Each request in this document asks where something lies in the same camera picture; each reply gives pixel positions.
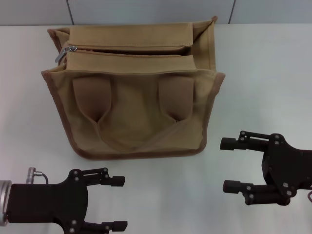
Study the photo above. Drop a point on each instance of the khaki canvas food bag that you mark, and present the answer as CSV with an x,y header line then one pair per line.
x,y
146,109

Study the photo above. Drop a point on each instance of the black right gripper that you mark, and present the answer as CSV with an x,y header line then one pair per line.
x,y
287,165

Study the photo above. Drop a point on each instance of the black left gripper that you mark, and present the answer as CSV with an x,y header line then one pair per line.
x,y
48,207

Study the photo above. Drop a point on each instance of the silver metal zipper pull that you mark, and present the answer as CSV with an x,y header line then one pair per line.
x,y
61,55

